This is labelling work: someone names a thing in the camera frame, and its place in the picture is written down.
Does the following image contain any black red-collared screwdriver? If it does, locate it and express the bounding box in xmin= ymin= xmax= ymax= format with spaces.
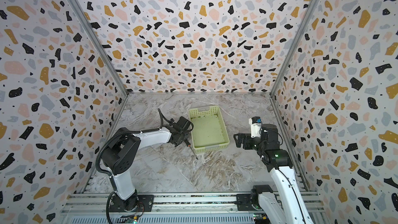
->
xmin=184 ymin=139 xmax=198 ymax=160

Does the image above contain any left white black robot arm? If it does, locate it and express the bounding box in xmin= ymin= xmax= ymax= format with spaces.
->
xmin=95 ymin=116 xmax=194 ymax=212

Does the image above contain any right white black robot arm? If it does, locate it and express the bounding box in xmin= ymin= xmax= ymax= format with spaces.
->
xmin=233 ymin=123 xmax=314 ymax=224

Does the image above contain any light green plastic bin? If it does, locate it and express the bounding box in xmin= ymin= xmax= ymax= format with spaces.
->
xmin=188 ymin=105 xmax=230 ymax=155

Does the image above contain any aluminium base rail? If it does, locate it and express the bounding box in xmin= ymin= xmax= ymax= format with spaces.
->
xmin=60 ymin=192 xmax=327 ymax=217

